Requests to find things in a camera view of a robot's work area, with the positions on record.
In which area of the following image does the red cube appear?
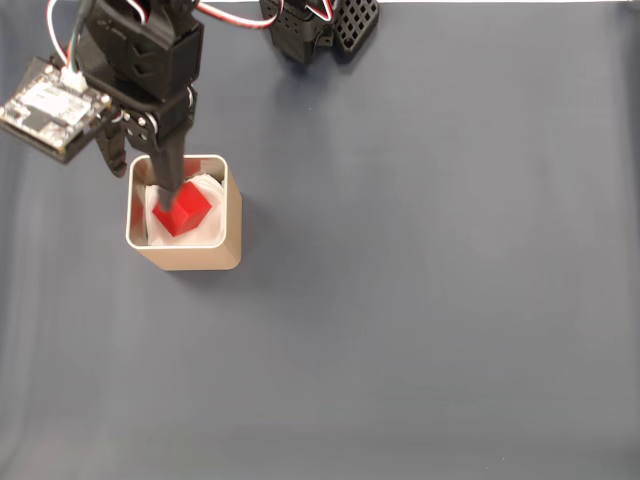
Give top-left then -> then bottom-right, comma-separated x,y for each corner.
151,180 -> 213,238

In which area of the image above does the camera circuit board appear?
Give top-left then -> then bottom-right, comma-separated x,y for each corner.
0,55 -> 114,166

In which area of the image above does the grey-blue table mat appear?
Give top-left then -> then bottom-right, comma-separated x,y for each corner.
0,2 -> 640,480

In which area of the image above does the white red camera wire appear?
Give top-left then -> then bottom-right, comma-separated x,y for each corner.
46,0 -> 86,91

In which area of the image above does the white crumpled tissue paper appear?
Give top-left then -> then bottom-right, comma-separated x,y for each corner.
143,171 -> 227,248

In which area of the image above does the tan square metal box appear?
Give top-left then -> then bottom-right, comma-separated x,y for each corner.
124,153 -> 245,273

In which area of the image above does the white red servo cable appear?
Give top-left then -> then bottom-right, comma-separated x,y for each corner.
192,0 -> 335,31

